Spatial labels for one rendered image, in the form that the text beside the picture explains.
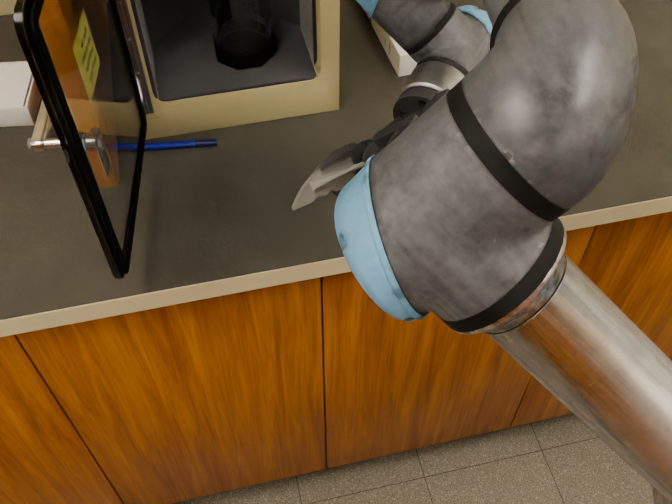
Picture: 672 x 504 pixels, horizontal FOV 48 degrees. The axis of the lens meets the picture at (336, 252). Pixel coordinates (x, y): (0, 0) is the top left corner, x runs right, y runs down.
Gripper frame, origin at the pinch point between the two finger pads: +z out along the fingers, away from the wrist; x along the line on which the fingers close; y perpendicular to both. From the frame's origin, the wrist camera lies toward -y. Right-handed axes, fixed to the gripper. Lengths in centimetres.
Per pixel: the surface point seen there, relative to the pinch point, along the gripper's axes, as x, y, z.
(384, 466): 82, -88, -19
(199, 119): -12, -44, -28
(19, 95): -33, -62, -19
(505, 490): 104, -68, -27
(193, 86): -16, -42, -30
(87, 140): -23.5, -19.7, -0.6
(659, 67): 38, -5, -77
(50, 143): -26.0, -22.0, 1.4
